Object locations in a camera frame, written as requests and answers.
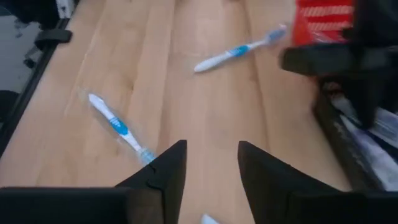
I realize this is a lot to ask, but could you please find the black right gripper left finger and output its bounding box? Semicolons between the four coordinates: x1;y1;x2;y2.
114;139;188;224

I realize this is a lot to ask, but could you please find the black table frame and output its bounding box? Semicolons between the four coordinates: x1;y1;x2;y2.
0;17;75;158

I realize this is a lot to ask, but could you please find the red plastic basket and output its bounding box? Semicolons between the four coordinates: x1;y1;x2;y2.
292;0;357;47

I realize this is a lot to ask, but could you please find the white toothpaste tube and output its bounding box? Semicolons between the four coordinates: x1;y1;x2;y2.
340;114;398;191
332;95;398;147

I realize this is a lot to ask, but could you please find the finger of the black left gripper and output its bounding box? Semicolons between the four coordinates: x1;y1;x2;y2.
320;77;385;129

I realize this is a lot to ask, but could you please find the blue white packaged toothbrush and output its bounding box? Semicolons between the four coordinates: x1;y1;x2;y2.
193;24;289;73
77;86;157;165

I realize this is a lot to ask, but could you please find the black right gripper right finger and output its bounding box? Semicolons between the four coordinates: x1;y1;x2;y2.
238;141;338;224

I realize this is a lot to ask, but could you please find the black plastic basket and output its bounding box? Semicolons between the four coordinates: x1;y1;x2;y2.
313;90;398;191

